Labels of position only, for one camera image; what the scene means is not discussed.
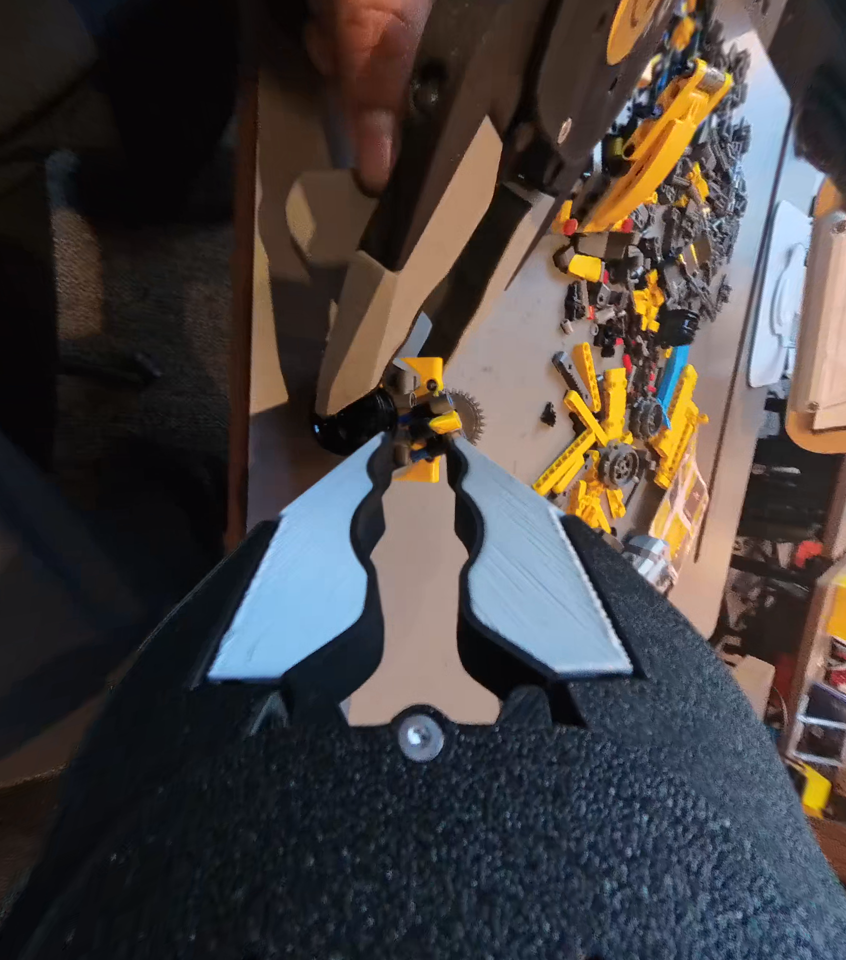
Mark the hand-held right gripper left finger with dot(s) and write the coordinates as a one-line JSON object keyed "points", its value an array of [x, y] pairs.
{"points": [[295, 600]]}

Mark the light grey desk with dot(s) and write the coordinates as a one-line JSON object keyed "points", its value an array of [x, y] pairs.
{"points": [[498, 360]]}

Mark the small yellow grey brick assembly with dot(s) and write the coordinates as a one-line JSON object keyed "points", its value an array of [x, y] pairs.
{"points": [[352, 424]]}

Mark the white stand base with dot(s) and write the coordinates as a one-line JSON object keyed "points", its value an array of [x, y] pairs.
{"points": [[772, 315]]}

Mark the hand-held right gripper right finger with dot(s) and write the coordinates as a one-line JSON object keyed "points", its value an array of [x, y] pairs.
{"points": [[543, 592]]}

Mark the yellow pointed panel brick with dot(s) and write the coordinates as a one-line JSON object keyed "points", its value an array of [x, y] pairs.
{"points": [[586, 266]]}

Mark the pile of loose brick parts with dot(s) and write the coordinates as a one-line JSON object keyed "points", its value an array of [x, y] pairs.
{"points": [[685, 247]]}

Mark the person's left hand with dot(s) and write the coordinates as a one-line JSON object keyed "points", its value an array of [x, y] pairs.
{"points": [[378, 75]]}

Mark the grey gear brick assembly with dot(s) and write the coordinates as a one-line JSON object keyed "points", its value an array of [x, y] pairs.
{"points": [[468, 416]]}

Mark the small black connector brick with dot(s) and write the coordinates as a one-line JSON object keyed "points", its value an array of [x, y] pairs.
{"points": [[549, 415]]}

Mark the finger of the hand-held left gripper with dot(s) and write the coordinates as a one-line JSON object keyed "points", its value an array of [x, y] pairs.
{"points": [[370, 337], [520, 206]]}

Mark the grey brick wheel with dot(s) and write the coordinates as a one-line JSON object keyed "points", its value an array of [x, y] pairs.
{"points": [[648, 418], [622, 465]]}

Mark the black brick tyre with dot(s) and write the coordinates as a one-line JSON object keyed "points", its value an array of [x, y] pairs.
{"points": [[678, 328]]}

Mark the partly built yellow brick vehicle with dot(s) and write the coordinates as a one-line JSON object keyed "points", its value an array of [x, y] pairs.
{"points": [[663, 127]]}

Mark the grey toothed rack beam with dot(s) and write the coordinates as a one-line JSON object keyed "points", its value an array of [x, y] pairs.
{"points": [[565, 373]]}

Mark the grey brick motor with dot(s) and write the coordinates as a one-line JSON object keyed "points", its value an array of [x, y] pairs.
{"points": [[648, 562]]}

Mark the person's legs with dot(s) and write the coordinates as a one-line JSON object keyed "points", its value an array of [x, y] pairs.
{"points": [[33, 600]]}

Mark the blue curved brick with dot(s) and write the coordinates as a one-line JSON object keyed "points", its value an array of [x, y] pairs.
{"points": [[676, 382]]}

